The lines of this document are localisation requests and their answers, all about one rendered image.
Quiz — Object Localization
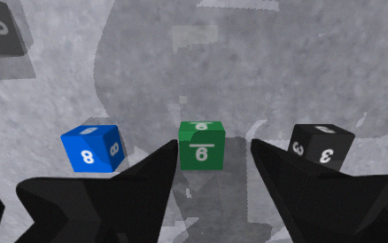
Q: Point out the blue block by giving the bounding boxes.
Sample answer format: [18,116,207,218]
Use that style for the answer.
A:
[60,125,125,173]

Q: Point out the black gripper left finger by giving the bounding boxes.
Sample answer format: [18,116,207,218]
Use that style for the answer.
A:
[16,139,178,243]

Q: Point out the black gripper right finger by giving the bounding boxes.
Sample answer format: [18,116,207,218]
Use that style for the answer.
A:
[251,138,388,243]

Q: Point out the green block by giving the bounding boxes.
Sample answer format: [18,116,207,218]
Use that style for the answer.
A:
[178,121,226,170]

